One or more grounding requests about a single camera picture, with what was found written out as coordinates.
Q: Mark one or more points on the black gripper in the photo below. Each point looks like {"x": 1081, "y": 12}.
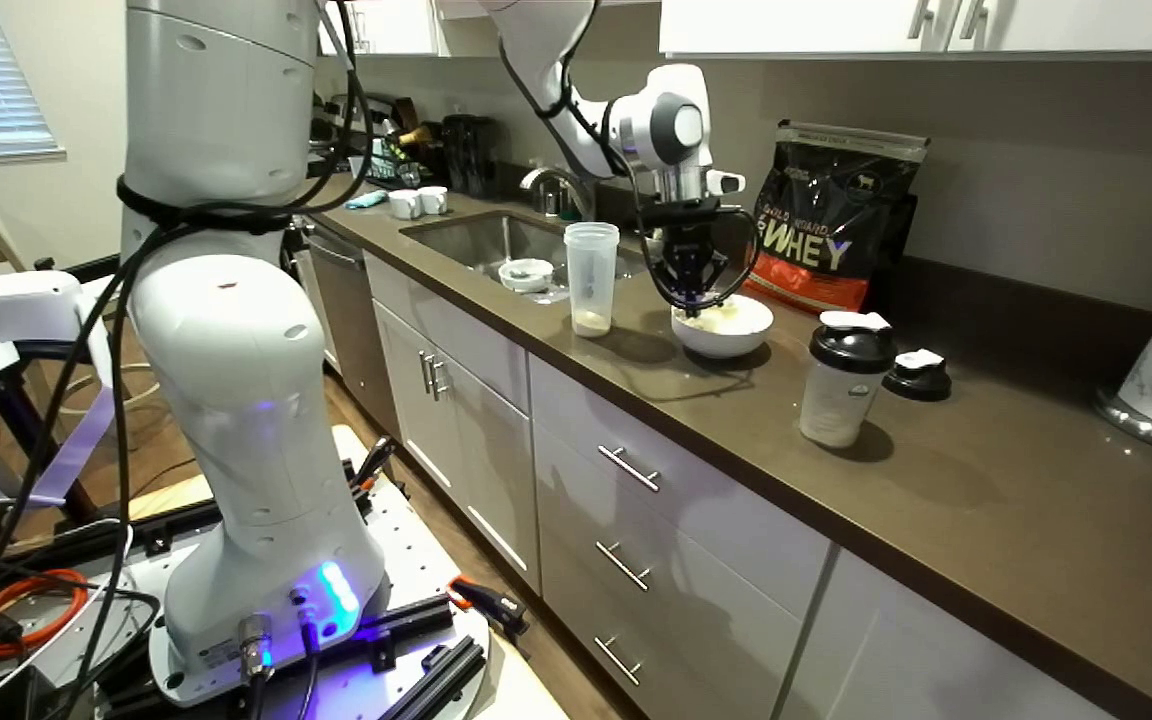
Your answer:
{"x": 703, "y": 234}

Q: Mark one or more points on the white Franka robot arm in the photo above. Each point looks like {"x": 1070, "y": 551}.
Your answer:
{"x": 241, "y": 402}

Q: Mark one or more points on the white bowl of powder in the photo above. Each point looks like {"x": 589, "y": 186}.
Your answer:
{"x": 740, "y": 317}

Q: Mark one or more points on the clear open shaker bottle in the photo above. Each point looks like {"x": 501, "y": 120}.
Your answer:
{"x": 589, "y": 273}

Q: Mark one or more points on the black red whey bag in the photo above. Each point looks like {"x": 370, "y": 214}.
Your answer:
{"x": 828, "y": 220}

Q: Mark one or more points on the loose black shaker lid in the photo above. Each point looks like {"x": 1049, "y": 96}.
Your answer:
{"x": 916, "y": 380}

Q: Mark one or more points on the chrome sink faucet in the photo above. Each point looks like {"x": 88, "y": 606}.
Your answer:
{"x": 557, "y": 186}

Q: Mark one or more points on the white dish in sink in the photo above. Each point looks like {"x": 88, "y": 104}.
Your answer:
{"x": 524, "y": 273}

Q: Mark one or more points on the stainless steel sink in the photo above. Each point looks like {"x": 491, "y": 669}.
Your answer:
{"x": 482, "y": 243}

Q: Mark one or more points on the white base cabinet run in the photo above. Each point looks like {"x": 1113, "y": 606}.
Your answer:
{"x": 681, "y": 546}

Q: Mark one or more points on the black coffee maker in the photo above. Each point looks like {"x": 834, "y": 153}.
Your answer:
{"x": 469, "y": 153}

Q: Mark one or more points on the white upper cabinet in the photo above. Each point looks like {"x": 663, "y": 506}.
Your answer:
{"x": 802, "y": 25}

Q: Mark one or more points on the small white cup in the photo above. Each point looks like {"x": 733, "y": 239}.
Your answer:
{"x": 435, "y": 200}
{"x": 401, "y": 206}

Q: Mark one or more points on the teal cloth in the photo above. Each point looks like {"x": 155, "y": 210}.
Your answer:
{"x": 370, "y": 196}

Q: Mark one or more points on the dark dishwasher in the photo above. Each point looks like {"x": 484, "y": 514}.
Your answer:
{"x": 350, "y": 321}

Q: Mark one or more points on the orange black clamp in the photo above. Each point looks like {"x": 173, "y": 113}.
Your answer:
{"x": 491, "y": 606}
{"x": 373, "y": 462}

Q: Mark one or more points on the black tripod leg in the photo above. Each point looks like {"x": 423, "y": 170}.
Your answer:
{"x": 0, "y": 387}

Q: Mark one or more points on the wrist mounted camera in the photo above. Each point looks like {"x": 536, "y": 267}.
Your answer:
{"x": 725, "y": 181}

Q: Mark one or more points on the robot mounting base plate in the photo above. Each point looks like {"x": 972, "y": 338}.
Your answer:
{"x": 401, "y": 560}

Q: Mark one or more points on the black metal rail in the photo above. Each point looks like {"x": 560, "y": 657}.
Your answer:
{"x": 439, "y": 681}
{"x": 396, "y": 625}

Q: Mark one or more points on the white curved frame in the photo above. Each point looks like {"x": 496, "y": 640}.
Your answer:
{"x": 18, "y": 300}

